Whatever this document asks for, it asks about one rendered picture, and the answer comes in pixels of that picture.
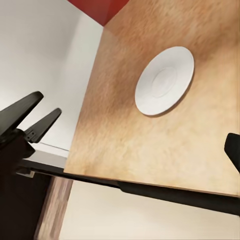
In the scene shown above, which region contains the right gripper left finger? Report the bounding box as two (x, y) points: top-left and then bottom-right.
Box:
(0, 133), (26, 193)

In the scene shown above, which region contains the saucer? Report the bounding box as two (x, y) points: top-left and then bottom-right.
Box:
(135, 46), (194, 115)

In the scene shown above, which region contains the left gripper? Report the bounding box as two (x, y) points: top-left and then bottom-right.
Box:
(0, 91), (62, 159)

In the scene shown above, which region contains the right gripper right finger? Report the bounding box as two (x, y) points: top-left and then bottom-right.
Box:
(224, 133), (240, 173)

